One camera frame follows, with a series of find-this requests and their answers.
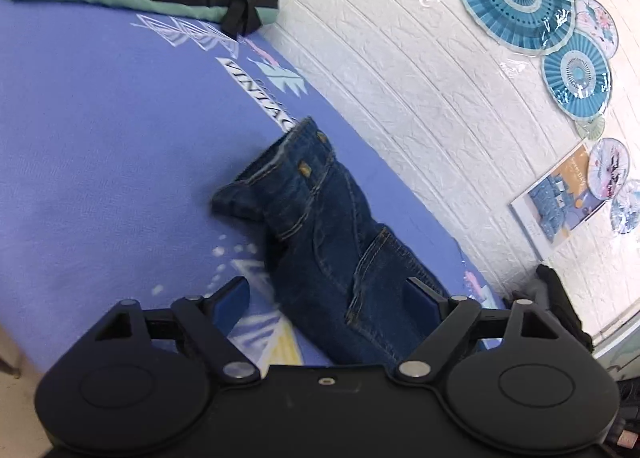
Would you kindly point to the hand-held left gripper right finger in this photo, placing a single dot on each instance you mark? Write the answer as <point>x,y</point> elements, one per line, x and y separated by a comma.
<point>420,300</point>

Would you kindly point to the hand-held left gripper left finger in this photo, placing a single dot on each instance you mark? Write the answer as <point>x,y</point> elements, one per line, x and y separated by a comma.
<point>232,299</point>

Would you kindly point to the dark blue denim pants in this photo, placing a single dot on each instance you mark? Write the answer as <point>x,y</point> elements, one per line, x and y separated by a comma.
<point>330,238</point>

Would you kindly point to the black folded garment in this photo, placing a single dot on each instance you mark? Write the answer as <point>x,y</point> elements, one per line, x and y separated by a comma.
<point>562,298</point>

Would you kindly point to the blue printed bed sheet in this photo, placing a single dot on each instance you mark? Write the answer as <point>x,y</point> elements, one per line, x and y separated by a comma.
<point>110,148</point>

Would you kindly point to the bedding wall poster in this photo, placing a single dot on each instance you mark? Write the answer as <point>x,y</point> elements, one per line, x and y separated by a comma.
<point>555,198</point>

